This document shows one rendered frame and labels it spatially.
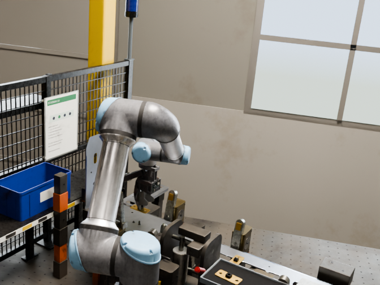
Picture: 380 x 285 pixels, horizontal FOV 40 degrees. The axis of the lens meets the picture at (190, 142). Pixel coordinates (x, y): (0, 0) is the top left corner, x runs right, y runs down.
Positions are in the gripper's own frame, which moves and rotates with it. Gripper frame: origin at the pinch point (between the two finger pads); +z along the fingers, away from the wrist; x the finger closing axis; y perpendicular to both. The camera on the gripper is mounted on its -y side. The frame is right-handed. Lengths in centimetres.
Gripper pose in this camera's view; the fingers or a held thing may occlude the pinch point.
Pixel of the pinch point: (139, 205)
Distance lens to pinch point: 224.2
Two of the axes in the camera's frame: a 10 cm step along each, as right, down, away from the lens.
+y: 8.6, 2.5, -4.5
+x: 5.0, -2.4, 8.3
